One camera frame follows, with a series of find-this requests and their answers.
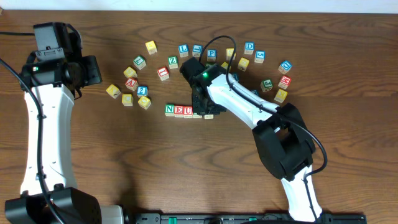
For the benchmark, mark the blue 2 block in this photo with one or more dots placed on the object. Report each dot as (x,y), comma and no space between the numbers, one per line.
(142,91)

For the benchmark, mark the blue P block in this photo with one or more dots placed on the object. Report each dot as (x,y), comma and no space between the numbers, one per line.
(211,55)

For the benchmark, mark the green Z block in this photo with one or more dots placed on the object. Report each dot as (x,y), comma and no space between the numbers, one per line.
(173,62)

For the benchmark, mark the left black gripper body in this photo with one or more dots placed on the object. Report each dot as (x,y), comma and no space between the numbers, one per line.
(92,70)

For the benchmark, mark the red U block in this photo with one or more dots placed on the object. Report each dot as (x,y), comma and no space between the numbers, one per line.
(188,112)

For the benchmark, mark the yellow O block centre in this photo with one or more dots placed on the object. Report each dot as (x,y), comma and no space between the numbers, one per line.
(225,65)

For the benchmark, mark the red A block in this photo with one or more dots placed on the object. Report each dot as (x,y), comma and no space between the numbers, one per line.
(131,84)

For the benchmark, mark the blue L block rotated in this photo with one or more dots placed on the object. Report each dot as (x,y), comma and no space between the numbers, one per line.
(197,50)

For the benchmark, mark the blue L block upright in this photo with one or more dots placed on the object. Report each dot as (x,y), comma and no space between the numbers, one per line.
(183,50)

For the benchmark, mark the blue Q block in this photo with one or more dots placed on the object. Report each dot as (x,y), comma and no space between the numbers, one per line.
(284,67)

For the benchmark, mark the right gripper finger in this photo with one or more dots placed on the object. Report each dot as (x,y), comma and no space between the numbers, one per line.
(215,109)
(196,104)

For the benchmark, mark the yellow S block right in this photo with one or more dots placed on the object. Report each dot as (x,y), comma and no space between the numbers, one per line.
(230,54)

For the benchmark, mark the red M block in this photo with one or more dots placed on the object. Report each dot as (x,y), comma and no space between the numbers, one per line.
(285,81)

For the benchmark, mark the blue I block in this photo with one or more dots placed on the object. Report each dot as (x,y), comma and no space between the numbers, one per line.
(255,92)

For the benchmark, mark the yellow K block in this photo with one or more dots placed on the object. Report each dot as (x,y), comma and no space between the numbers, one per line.
(113,91)

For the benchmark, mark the green N block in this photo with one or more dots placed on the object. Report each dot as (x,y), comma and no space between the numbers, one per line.
(169,110)

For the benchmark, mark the yellow s block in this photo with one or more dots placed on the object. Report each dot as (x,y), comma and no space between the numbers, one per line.
(230,54)
(129,72)

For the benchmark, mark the green J block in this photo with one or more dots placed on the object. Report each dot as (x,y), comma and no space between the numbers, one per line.
(266,85)

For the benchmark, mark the blue H block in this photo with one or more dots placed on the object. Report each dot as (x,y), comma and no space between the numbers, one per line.
(235,76)

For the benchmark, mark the blue 5 block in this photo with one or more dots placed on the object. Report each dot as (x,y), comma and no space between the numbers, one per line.
(260,56)

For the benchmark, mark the red E block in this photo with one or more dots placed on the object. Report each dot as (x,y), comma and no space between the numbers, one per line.
(178,111)

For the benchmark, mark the yellow W block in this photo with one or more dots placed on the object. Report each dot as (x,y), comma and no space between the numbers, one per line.
(151,47)

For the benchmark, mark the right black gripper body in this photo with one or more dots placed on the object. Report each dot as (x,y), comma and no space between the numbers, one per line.
(204,104)

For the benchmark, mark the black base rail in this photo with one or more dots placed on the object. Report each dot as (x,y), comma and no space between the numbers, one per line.
(155,218)

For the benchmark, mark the yellow O block left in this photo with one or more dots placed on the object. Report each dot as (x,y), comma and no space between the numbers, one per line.
(144,102)

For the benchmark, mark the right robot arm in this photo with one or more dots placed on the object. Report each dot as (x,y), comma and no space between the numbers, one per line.
(283,142)

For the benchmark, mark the blue D block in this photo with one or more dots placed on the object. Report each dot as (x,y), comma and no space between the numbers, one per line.
(249,48)

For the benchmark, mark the green 7 block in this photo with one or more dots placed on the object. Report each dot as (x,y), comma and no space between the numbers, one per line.
(139,62)

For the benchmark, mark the yellow G block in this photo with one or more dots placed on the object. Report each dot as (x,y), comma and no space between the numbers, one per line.
(243,64)

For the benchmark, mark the green R block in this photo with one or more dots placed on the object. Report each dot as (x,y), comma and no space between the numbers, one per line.
(196,116)

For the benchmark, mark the yellow S block left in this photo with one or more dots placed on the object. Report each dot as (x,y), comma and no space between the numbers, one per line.
(129,72)

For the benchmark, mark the yellow o block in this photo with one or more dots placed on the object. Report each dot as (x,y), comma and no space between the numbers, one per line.
(144,102)
(225,65)

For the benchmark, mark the red I block sideways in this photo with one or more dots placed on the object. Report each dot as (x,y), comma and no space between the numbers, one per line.
(163,73)

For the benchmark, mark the yellow X block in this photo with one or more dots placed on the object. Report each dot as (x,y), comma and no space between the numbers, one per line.
(280,96)

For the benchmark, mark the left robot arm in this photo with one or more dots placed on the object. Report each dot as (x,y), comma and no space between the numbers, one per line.
(49,193)

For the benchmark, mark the red I block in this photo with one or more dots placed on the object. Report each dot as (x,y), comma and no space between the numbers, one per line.
(209,116)

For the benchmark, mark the yellow C block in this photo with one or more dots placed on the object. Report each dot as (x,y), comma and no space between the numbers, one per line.
(127,100)

